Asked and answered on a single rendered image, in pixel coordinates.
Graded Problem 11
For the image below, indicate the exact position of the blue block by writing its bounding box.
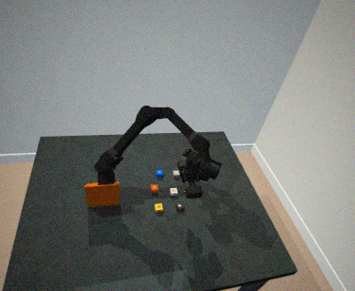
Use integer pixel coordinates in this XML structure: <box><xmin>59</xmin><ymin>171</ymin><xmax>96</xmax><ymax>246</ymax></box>
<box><xmin>155</xmin><ymin>169</ymin><xmax>163</xmax><ymax>177</ymax></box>

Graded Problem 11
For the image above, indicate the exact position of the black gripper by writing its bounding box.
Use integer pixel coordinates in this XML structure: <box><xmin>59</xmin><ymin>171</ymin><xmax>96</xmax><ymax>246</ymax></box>
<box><xmin>177</xmin><ymin>160</ymin><xmax>202</xmax><ymax>199</ymax></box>

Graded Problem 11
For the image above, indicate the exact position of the yellow digit block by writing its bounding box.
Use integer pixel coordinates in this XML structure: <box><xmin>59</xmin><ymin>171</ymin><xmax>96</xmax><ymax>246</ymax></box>
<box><xmin>154</xmin><ymin>204</ymin><xmax>163</xmax><ymax>213</ymax></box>

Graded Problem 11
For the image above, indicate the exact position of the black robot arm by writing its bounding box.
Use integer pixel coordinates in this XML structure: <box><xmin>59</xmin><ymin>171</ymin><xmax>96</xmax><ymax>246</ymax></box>
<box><xmin>93</xmin><ymin>106</ymin><xmax>222</xmax><ymax>185</ymax></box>

